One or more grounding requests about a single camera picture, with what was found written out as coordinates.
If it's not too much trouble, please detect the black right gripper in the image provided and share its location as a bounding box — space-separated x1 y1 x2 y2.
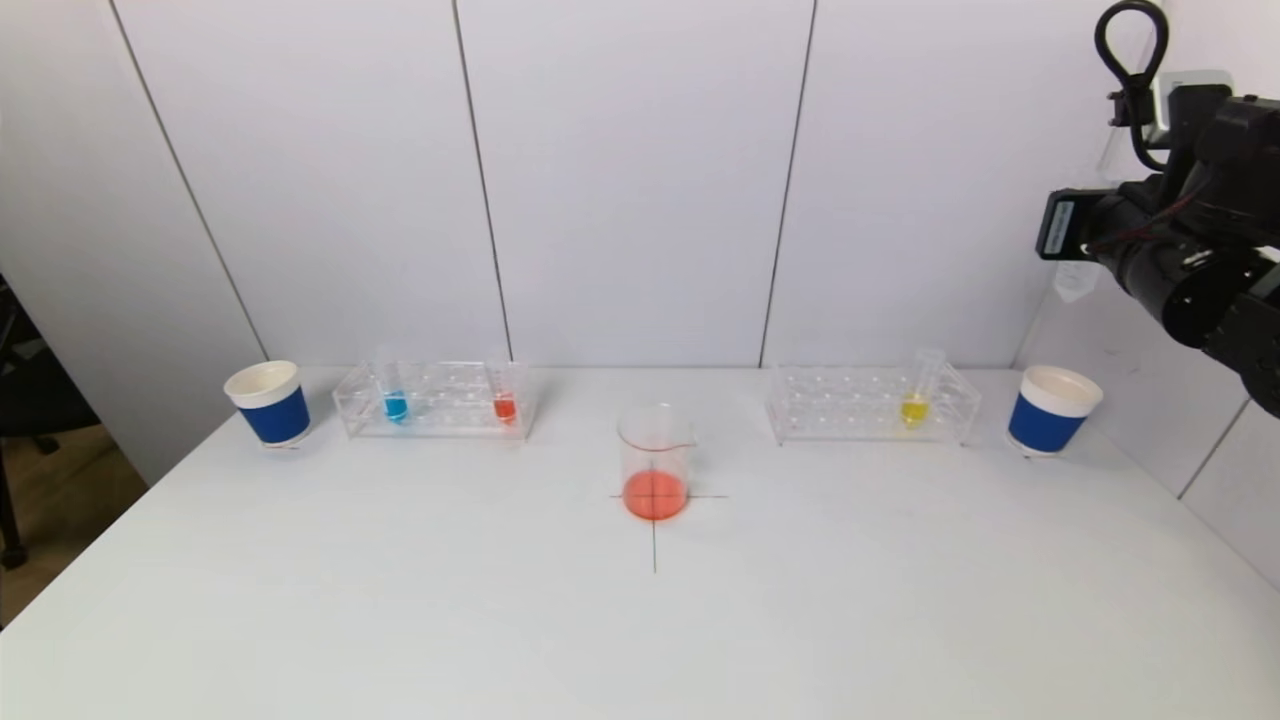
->
1035 188 1137 284

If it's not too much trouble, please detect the clear graduated plastic test tube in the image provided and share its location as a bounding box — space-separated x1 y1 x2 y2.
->
1050 125 1141 303

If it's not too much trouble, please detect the test tube with yellow pigment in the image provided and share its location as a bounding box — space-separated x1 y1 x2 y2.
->
899 348 947 429

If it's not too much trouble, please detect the clear acrylic test tube rack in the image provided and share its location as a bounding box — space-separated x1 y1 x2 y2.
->
765 362 981 447
334 361 536 442

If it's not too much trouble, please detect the clear glass beaker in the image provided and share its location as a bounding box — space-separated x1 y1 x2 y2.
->
617 403 698 523

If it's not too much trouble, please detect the test tube with red pigment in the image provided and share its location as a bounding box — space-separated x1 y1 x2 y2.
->
489 352 520 427

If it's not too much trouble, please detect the test tube with blue pigment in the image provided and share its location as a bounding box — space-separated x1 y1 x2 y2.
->
377 350 412 425

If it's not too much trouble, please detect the blue white paper cup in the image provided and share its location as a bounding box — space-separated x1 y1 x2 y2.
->
223 360 312 448
1007 365 1105 458

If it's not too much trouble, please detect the black looped camera cable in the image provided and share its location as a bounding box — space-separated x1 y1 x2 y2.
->
1095 0 1171 173

